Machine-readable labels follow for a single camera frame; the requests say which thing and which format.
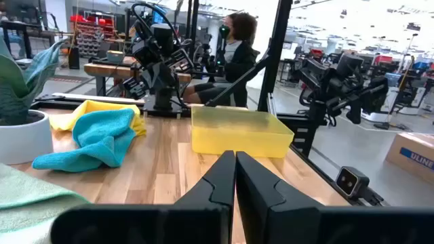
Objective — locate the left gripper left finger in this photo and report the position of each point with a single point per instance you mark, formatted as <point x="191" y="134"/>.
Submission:
<point x="203" y="220"/>

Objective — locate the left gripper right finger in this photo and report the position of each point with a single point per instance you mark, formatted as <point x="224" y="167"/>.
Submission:
<point x="288" y="223"/>

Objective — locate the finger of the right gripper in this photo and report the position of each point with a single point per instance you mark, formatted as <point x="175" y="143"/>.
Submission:
<point x="135" y="88"/>
<point x="183" y="60"/>

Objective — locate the yellow translucent plastic bin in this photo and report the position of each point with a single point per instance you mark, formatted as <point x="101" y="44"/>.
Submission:
<point x="237" y="135"/>

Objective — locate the light green microfiber towel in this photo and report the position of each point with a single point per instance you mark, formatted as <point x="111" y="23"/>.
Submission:
<point x="30" y="203"/>

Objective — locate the black background robot arm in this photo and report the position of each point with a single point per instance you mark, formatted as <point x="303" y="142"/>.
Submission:
<point x="339" y="84"/>

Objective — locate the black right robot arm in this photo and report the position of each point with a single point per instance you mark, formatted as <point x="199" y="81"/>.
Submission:
<point x="164" y="98"/>

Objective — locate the yellow microfiber towel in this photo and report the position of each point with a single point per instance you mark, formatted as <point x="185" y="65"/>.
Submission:
<point x="91" y="105"/>

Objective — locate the teal microfiber towel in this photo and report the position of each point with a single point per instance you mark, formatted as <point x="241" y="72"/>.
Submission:
<point x="101" y="142"/>

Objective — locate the wooden workbench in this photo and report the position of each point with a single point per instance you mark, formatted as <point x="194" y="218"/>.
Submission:
<point x="108" y="70"/>

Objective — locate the person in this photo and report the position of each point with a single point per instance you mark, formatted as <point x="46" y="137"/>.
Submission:
<point x="240" y="61"/>

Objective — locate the shelf with red bins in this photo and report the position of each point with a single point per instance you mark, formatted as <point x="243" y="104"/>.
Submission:
<point x="91" y="34"/>

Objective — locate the green snake plant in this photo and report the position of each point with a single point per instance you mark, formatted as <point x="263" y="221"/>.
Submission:
<point x="17" y="91"/>

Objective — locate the white plant pot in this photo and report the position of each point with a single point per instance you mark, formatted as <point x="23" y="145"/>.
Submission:
<point x="23" y="142"/>

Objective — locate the black workbench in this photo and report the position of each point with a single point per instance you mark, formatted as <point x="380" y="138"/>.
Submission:
<point x="23" y="25"/>

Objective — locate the cardboard box with blue print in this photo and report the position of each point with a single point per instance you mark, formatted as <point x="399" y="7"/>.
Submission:
<point x="410" y="149"/>

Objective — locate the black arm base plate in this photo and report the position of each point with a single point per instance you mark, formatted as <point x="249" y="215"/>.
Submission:
<point x="162" y="111"/>

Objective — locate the small grey table camera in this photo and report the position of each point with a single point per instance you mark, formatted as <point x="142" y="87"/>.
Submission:
<point x="352" y="181"/>

